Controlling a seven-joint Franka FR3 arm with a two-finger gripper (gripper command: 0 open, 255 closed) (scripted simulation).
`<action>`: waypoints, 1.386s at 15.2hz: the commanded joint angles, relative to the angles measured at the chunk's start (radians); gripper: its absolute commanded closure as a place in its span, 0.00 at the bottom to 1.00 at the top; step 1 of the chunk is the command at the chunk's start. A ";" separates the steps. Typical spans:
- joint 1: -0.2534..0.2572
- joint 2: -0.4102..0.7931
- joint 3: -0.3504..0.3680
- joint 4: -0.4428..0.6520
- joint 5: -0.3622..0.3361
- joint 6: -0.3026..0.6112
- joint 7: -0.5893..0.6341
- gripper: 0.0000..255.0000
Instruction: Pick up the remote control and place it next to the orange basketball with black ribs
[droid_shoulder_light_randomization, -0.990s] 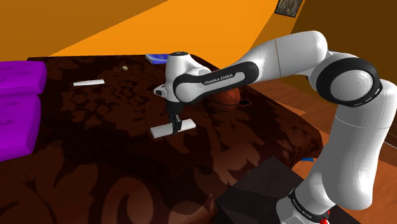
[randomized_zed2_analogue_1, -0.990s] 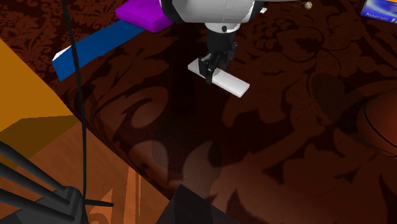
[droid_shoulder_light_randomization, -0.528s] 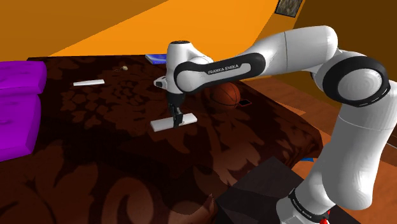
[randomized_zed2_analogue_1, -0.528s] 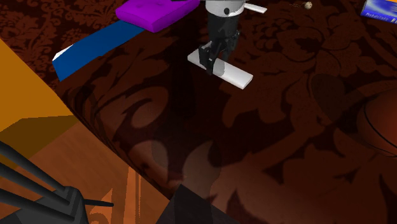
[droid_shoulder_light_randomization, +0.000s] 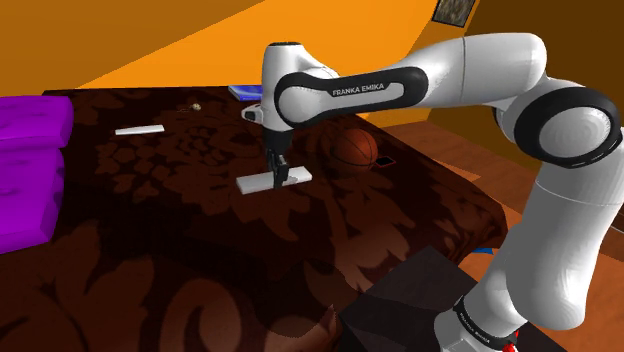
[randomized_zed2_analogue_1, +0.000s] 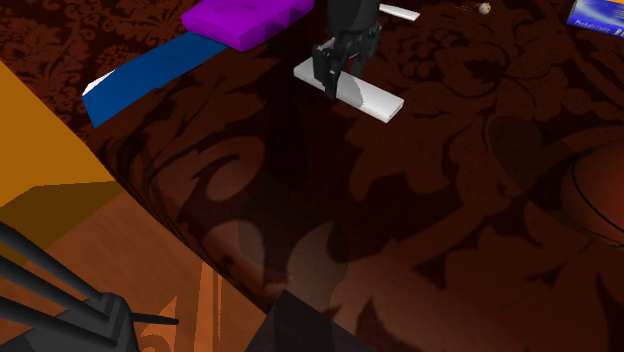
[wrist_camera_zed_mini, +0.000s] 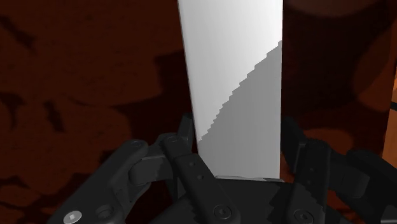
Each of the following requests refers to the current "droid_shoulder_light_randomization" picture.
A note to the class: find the thin white flat slab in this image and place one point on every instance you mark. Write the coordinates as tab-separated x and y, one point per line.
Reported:
139	130

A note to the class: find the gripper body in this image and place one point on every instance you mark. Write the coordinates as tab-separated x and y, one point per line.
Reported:
278	139

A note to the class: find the framed wall picture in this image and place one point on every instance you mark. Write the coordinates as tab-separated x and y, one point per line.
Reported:
454	10

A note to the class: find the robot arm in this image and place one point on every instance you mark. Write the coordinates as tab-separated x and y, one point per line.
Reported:
546	253

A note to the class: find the bed with brown patterned cover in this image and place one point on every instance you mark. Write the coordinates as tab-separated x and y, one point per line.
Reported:
195	234

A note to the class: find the brown basketball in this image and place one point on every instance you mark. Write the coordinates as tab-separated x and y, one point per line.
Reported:
355	148

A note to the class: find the small tan round object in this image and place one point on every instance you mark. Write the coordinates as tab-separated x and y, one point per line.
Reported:
196	106

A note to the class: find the thick white flat slab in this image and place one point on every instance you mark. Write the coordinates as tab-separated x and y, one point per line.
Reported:
253	182

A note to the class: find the small black flat device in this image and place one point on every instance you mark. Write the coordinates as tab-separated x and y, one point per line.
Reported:
384	161

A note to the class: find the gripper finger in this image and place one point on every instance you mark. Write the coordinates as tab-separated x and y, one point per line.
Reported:
280	171

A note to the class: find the blue book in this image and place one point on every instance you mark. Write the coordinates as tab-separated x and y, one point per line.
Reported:
247	91

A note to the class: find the dark robot stand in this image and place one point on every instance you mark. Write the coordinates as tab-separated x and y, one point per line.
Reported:
404	307

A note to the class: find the purple pillow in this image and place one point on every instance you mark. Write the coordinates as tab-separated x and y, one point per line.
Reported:
27	200
29	119

